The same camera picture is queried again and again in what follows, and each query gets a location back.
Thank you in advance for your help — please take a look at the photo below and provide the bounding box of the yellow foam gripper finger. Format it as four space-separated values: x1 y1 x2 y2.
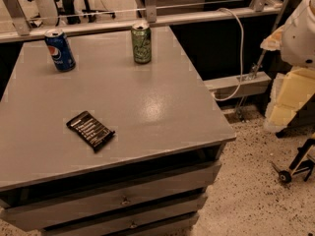
264 66 315 133

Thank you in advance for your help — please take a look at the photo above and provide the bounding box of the black rxbar chocolate wrapper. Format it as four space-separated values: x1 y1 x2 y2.
66 111 115 152

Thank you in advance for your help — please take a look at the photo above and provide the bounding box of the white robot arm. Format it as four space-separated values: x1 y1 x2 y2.
260 0 315 133

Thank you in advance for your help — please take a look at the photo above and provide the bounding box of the green soda can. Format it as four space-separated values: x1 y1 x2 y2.
131 22 152 64

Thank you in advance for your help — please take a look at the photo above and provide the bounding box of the blue pepsi can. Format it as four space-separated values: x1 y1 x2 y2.
44 29 76 72

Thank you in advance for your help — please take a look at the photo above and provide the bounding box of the black wheeled cart base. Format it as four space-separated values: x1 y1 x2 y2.
272 138 315 184

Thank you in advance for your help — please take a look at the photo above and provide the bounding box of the grey drawer cabinet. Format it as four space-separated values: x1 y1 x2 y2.
0 28 235 236

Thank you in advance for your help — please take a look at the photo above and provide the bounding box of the black office chair base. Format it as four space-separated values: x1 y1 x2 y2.
82 0 116 23

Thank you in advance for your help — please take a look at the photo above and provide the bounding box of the white cable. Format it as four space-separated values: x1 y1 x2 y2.
212 7 245 102

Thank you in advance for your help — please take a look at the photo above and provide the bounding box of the metal rail frame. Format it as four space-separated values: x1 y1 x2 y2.
0 0 288 43

